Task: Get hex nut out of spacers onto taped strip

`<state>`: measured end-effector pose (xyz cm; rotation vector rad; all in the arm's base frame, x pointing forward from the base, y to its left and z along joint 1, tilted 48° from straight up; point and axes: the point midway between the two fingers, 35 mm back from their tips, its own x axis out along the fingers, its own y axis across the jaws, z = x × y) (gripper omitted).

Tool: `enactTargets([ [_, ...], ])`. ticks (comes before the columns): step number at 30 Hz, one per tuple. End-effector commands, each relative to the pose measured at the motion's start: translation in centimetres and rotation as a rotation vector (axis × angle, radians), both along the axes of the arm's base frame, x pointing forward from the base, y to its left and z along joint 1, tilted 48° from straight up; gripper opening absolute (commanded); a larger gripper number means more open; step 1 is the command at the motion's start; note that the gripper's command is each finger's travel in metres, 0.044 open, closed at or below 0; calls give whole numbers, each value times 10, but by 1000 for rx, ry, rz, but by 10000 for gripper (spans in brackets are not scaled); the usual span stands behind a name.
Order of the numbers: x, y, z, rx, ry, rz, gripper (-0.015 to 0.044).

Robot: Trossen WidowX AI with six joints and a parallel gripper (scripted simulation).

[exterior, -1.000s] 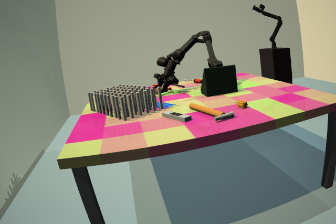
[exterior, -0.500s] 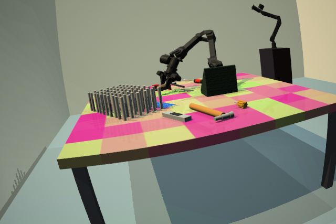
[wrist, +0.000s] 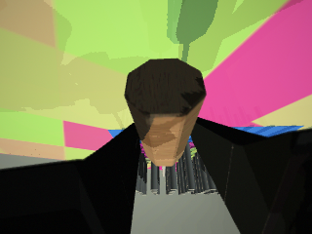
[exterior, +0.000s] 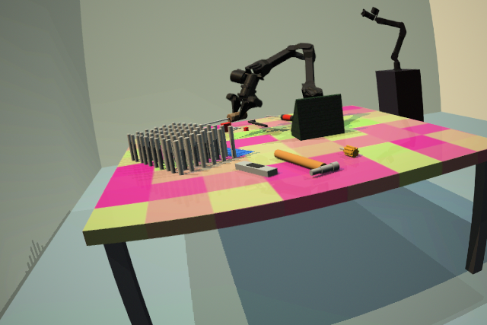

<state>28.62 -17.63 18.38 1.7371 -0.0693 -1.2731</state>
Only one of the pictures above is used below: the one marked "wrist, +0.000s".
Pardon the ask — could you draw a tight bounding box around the blue flat strip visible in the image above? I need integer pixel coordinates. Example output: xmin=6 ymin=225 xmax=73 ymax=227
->
xmin=108 ymin=126 xmax=303 ymax=137

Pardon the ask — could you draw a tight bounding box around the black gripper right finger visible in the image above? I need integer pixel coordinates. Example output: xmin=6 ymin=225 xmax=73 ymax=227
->
xmin=191 ymin=117 xmax=312 ymax=234

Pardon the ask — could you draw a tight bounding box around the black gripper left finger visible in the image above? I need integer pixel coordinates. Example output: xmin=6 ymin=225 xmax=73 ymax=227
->
xmin=0 ymin=123 xmax=140 ymax=234

